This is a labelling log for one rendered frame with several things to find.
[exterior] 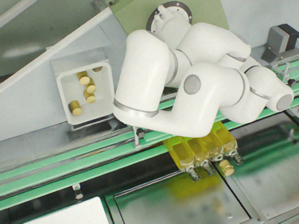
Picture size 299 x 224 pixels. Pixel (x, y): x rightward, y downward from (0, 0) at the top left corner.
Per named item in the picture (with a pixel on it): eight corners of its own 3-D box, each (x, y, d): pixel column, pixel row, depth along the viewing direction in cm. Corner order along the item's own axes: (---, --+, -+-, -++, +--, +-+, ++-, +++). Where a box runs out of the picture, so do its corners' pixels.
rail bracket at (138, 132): (126, 132, 122) (138, 157, 114) (122, 98, 110) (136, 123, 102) (134, 130, 123) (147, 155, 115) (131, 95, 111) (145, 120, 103)
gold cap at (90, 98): (81, 89, 116) (85, 97, 113) (92, 87, 117) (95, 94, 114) (83, 97, 119) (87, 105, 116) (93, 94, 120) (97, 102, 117)
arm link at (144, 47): (141, 89, 77) (90, 85, 67) (158, 31, 74) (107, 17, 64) (185, 112, 69) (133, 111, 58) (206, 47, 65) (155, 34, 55)
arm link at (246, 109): (219, 59, 71) (259, 67, 87) (191, 109, 76) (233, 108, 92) (251, 80, 67) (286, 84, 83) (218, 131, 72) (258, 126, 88)
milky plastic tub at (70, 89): (63, 111, 121) (69, 127, 115) (49, 60, 105) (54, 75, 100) (109, 97, 126) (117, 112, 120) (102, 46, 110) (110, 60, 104)
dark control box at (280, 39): (266, 43, 141) (278, 53, 136) (270, 26, 136) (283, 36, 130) (281, 38, 143) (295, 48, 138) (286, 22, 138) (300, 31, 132)
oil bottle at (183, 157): (157, 134, 131) (182, 176, 116) (157, 124, 127) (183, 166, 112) (170, 129, 132) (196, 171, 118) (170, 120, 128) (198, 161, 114)
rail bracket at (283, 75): (266, 68, 132) (288, 88, 123) (269, 52, 127) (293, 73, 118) (274, 66, 133) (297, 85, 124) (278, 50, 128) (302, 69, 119)
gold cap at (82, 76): (74, 70, 110) (78, 78, 107) (85, 67, 111) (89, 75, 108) (77, 79, 112) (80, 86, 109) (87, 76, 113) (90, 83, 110)
